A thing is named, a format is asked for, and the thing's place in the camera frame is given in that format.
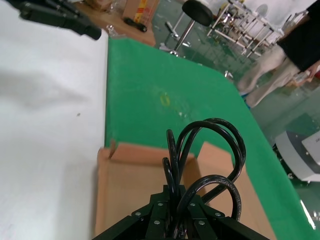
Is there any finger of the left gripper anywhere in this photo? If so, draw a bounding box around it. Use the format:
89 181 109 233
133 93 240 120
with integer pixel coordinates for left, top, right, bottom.
19 1 103 41
46 0 85 17

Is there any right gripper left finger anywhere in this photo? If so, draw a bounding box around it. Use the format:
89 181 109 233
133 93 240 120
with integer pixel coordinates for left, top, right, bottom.
92 184 174 240

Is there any white grey machine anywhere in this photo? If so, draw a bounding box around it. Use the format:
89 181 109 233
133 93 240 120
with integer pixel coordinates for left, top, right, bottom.
274 129 320 184

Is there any white pipe rack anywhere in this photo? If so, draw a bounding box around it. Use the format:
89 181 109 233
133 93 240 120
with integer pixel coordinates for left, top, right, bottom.
206 0 285 57

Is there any black round stool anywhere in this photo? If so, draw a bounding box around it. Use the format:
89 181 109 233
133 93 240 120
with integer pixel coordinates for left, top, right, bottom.
159 0 214 57

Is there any flat brown cardboard sheet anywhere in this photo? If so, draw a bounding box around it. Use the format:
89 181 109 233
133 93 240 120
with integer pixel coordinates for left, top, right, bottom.
72 0 157 48

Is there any open brown cardboard box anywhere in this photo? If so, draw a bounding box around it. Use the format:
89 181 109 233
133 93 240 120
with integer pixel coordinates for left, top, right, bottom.
94 139 277 240

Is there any green table cloth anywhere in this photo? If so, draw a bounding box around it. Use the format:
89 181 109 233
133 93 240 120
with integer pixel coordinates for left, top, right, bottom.
104 37 320 240

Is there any black hand tool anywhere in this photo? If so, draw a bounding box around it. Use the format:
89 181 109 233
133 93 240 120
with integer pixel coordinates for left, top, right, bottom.
123 16 149 33

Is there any cardboard box with yellow print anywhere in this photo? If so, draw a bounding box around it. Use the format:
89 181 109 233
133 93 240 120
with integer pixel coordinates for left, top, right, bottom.
121 0 161 29

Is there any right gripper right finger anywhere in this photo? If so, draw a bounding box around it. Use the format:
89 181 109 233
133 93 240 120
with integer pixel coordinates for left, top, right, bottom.
184 186 272 240

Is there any black power cable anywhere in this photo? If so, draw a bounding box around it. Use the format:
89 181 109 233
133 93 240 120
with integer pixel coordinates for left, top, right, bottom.
161 117 248 240

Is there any person in black top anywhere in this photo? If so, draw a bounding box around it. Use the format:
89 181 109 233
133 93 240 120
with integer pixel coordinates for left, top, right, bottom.
236 1 320 109

